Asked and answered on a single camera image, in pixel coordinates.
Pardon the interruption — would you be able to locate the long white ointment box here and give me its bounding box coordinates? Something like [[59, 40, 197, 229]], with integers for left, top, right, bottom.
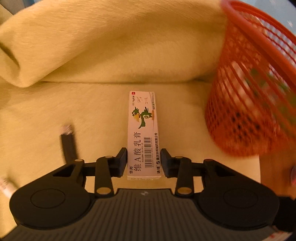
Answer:
[[127, 91, 162, 180]]

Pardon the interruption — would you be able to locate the orange mesh plastic basket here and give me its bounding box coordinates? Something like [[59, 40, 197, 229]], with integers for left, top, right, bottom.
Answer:
[[205, 1, 295, 157]]

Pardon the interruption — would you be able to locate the wooden bedside table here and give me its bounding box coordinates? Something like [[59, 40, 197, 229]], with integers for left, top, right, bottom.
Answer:
[[259, 150, 295, 199]]

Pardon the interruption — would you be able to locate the small white pill bottle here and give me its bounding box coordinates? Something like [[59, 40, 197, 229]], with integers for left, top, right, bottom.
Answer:
[[0, 177, 17, 198]]

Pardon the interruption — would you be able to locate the yellow-green fleece blanket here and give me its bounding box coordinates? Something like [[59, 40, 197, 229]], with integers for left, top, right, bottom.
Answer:
[[0, 0, 261, 232]]

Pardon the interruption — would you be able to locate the blue star curtain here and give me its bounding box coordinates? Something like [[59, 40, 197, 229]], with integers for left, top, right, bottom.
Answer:
[[242, 0, 296, 35]]

